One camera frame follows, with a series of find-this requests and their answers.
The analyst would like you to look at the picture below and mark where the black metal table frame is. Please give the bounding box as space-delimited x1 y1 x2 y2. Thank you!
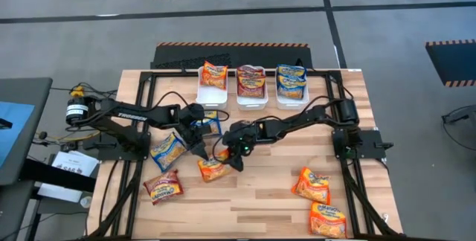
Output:
87 68 406 240

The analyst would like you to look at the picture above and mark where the dark red Maruchan ramen pack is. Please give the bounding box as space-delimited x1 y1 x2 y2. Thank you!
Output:
143 169 184 206
237 74 267 100
237 64 266 79

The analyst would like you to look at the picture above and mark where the black floor cable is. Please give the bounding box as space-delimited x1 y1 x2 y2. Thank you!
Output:
50 81 118 100

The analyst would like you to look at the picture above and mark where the black hazard-striped floor mat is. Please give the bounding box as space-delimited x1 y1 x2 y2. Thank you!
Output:
150 41 313 71
425 39 476 88

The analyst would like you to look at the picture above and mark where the white paper sheet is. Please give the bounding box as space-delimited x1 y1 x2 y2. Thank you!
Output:
36 150 100 204

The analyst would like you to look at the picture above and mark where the orange Maruchan ramen pack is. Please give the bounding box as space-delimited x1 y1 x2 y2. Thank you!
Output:
290 166 332 205
199 60 229 91
196 147 234 183
307 201 347 239

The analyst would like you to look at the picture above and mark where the blue Maruchan ramen pack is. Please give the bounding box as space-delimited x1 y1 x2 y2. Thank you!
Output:
277 75 308 100
149 132 187 173
191 109 223 138
275 63 308 80

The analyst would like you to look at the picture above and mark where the black desk support bar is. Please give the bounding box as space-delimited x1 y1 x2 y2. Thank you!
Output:
20 158 97 193

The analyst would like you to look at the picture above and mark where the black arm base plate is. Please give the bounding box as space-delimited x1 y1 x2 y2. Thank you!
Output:
332 129 394 160
82 132 152 161

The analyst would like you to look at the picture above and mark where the white plastic bin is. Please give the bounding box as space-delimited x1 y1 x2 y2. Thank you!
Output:
195 65 228 111
274 65 310 111
235 65 269 111

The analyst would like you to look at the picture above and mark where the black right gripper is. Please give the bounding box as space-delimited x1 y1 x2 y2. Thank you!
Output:
222 120 266 173

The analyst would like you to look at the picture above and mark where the dark grey side desk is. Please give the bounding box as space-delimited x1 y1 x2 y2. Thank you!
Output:
0 77 53 187

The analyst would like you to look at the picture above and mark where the yellow power cable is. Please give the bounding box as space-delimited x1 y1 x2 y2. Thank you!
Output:
48 131 101 142

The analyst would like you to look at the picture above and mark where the blue desk panel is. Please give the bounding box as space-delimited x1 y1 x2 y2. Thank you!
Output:
0 101 36 168

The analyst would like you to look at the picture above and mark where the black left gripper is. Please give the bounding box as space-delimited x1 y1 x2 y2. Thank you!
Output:
178 103 209 161

